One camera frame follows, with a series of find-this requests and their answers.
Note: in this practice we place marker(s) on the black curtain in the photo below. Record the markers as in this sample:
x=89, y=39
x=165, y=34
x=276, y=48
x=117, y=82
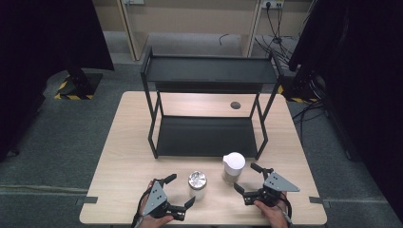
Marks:
x=364, y=95
x=38, y=63

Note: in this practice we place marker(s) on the glass jar with silver lid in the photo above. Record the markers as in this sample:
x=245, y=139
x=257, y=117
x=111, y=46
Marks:
x=197, y=184

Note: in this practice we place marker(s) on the white wall power socket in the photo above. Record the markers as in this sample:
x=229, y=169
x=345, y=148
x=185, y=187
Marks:
x=272, y=3

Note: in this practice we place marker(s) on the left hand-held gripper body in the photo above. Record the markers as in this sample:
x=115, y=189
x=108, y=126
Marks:
x=156, y=197

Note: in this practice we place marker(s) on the dark round table grommet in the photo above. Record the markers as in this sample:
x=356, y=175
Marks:
x=235, y=105

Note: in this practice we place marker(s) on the black stand base striped tape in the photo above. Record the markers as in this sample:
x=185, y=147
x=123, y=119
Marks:
x=299, y=90
x=79, y=85

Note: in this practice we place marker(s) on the black metal two-tier shelf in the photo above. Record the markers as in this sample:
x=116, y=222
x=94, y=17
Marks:
x=209, y=136

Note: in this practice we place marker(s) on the grey floor tape strip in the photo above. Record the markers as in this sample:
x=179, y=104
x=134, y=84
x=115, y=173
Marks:
x=318, y=201
x=87, y=200

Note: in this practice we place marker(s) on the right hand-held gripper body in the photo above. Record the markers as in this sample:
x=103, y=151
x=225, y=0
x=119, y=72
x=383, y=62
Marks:
x=276, y=184

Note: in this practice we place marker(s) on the person's left hand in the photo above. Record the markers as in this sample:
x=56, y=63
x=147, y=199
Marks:
x=152, y=221

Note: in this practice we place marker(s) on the beige wooden furniture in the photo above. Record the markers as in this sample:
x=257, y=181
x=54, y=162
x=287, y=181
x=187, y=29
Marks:
x=196, y=15

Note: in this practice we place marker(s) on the person's right hand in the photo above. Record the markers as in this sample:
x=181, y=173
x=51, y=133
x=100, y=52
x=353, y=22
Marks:
x=272, y=215

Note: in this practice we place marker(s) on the glass jar with white lid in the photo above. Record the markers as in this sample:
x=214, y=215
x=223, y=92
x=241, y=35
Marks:
x=234, y=167

